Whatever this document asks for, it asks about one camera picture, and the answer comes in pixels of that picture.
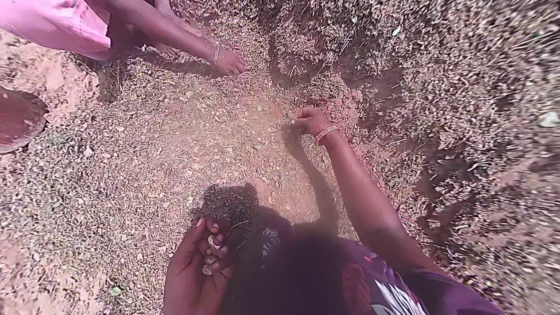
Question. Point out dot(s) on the person's right hand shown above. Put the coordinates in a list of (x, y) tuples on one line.
[(316, 121)]

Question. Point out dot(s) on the person's left hand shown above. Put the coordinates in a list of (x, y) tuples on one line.
[(186, 280)]

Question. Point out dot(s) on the person's left fingers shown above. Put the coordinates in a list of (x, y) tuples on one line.
[(222, 253)]

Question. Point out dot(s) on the person's right fingers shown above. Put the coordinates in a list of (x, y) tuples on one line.
[(305, 112)]

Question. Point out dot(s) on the person's left thumb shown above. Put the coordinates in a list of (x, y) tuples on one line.
[(191, 238)]

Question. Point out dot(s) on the person's right thumb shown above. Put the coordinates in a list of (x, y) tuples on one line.
[(301, 123)]

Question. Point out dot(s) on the person's body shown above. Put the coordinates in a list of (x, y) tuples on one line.
[(306, 275)]

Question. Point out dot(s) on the small green leaf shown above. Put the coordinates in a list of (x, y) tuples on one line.
[(396, 31), (116, 291)]

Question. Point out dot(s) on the reddish round basin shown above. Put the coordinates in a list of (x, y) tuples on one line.
[(19, 120)]

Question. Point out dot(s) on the pale stone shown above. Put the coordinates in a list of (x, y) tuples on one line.
[(549, 120)]

